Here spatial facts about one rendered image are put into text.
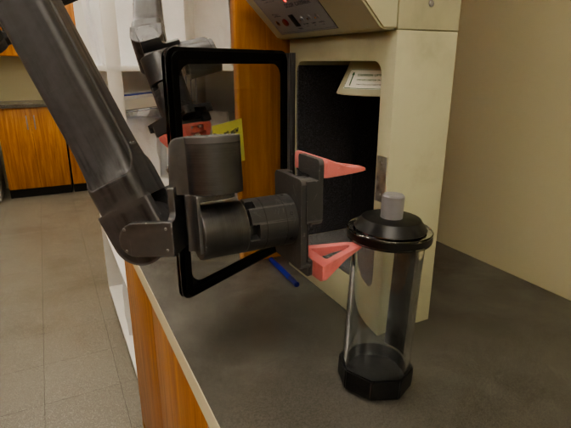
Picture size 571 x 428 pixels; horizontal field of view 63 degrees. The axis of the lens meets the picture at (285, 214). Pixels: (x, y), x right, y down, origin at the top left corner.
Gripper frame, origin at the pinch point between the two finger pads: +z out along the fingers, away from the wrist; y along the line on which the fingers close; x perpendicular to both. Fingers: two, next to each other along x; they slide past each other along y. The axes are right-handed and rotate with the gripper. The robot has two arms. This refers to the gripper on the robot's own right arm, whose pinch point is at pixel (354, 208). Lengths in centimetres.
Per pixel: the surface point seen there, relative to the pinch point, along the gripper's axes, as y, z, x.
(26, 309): -118, -57, 242
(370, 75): 15.1, 15.4, 19.3
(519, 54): 19, 55, 23
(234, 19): 25, 3, 46
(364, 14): 23.0, 7.6, 10.4
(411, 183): -0.8, 16.8, 9.2
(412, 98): 11.9, 15.6, 9.0
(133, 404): -119, -15, 131
